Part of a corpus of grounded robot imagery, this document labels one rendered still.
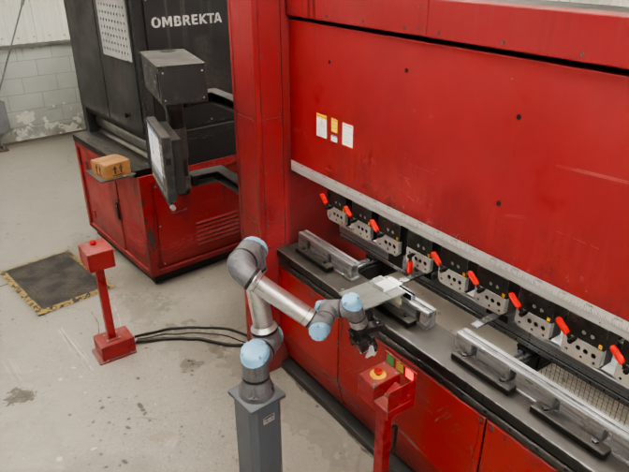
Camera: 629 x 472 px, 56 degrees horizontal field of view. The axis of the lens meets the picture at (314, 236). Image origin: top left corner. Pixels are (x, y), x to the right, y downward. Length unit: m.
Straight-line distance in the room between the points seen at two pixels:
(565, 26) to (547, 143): 0.37
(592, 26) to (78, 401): 3.32
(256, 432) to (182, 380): 1.41
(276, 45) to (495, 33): 1.32
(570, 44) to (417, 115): 0.72
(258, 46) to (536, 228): 1.64
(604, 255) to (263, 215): 1.90
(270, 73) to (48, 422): 2.35
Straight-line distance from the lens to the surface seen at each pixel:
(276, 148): 3.28
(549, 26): 2.07
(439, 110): 2.41
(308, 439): 3.50
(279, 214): 3.42
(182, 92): 3.14
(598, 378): 2.67
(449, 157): 2.41
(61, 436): 3.79
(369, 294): 2.82
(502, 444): 2.59
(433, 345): 2.75
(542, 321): 2.34
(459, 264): 2.51
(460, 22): 2.29
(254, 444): 2.69
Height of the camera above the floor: 2.48
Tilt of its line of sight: 26 degrees down
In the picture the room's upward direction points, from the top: straight up
